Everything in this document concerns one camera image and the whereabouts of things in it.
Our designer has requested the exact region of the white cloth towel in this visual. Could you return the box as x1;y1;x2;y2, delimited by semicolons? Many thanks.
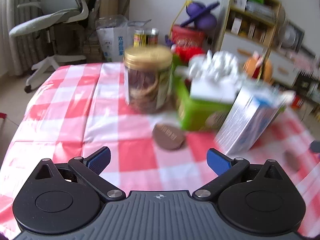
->
188;50;245;104

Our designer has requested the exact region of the hamburger plush toy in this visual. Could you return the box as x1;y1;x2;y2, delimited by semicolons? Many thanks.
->
243;51;273;83

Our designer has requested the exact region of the santa gnome plush toy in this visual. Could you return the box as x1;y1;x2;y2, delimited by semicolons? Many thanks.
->
171;44;205;63

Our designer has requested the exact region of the red white checkered tablecloth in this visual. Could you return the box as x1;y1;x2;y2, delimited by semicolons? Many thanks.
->
1;63;319;239

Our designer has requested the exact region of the green plastic tray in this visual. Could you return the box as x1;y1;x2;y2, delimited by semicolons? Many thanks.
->
172;61;234;131

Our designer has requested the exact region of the brown round coaster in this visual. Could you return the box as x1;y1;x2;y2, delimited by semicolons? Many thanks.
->
152;123;185;151

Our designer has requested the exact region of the blue white carton box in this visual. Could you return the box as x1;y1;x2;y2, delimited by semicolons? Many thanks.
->
215;83;286;155

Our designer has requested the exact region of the gold lid cookie jar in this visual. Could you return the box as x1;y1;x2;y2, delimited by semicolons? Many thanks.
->
123;45;172;113

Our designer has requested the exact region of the red snack bucket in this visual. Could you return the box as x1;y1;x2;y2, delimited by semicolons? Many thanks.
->
169;24;206;47

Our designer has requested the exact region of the white plastic shopping bag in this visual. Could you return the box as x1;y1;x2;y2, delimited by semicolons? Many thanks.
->
95;15;152;62

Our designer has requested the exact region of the yellow black drink can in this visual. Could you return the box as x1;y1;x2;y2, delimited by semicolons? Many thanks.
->
133;28;159;47

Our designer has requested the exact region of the white wooden shelf cabinet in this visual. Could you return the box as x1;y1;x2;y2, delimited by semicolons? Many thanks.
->
213;0;298;87

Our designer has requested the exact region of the small white desk fan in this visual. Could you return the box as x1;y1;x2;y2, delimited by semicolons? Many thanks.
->
278;21;305;52

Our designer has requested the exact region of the purple hopper ball toy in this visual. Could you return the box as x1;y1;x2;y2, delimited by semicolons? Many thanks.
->
180;1;220;31

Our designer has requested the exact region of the grey white office chair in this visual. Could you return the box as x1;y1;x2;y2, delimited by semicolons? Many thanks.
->
9;0;89;93

